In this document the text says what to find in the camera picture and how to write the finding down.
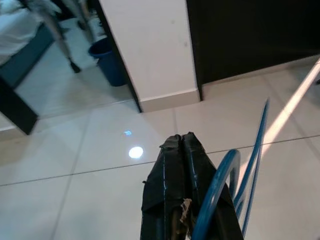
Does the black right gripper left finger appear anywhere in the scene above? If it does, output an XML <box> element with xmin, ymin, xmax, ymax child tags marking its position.
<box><xmin>139</xmin><ymin>133</ymin><xmax>193</xmax><ymax>240</ymax></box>

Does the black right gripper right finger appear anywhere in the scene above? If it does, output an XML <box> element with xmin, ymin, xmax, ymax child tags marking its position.
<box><xmin>182</xmin><ymin>131</ymin><xmax>245</xmax><ymax>240</ymax></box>

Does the blue plastic hanger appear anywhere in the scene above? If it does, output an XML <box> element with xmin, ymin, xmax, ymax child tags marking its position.
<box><xmin>191</xmin><ymin>98</ymin><xmax>271</xmax><ymax>240</ymax></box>

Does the blue plastic bucket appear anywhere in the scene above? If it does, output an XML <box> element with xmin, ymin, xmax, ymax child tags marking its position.
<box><xmin>87</xmin><ymin>37</ymin><xmax>127</xmax><ymax>88</ymax></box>

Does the black wardrobe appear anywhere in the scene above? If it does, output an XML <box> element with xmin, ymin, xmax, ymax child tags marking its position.
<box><xmin>186</xmin><ymin>0</ymin><xmax>320</xmax><ymax>102</ymax></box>

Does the bed with white bedding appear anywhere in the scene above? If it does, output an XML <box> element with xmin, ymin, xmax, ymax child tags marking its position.
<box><xmin>0</xmin><ymin>0</ymin><xmax>62</xmax><ymax>136</ymax></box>

